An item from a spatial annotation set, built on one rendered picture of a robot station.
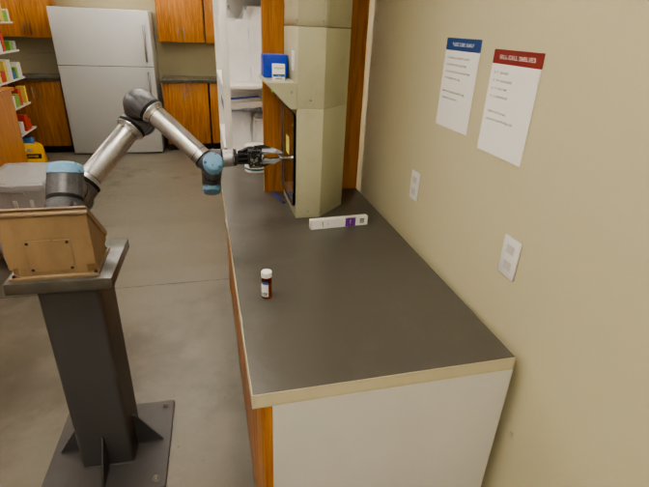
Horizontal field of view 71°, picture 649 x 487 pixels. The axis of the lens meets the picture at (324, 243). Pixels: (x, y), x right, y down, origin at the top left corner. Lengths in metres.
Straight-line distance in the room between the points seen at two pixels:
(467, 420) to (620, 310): 0.54
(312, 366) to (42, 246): 0.95
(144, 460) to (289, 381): 1.24
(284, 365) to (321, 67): 1.18
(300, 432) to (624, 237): 0.85
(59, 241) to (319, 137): 1.03
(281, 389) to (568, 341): 0.68
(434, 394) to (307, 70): 1.26
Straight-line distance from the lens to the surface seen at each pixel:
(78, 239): 1.65
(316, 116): 1.93
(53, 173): 1.81
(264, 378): 1.16
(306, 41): 1.89
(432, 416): 1.35
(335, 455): 1.33
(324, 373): 1.17
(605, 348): 1.16
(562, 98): 1.22
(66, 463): 2.39
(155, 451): 2.30
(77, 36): 6.89
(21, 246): 1.70
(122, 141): 2.00
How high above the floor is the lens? 1.72
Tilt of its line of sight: 25 degrees down
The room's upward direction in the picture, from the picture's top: 3 degrees clockwise
